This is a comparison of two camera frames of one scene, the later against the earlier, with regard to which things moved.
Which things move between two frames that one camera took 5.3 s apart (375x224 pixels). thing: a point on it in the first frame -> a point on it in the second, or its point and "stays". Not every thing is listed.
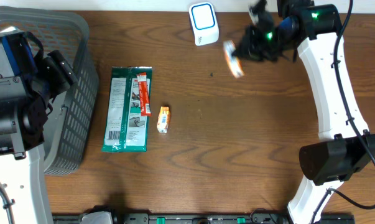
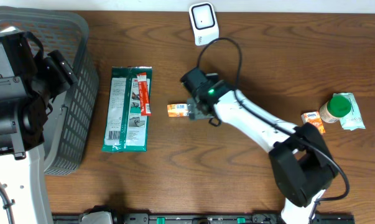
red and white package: (145, 109) stays
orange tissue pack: (232, 61) -> (314, 117)
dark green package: (125, 129) stays
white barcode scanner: (204, 22) stays
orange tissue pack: (163, 119) -> (177, 110)
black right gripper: (249, 47) -> (194, 111)
